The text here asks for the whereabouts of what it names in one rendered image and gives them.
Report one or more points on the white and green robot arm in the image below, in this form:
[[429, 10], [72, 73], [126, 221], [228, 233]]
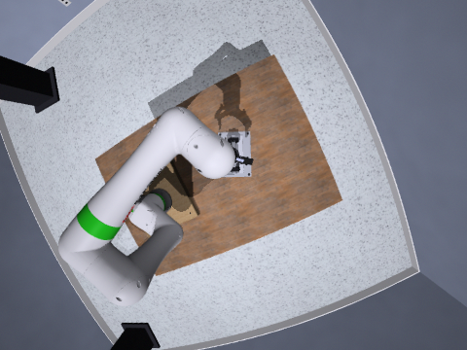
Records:
[[86, 242]]

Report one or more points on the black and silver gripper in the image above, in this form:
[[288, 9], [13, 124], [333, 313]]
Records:
[[244, 160]]

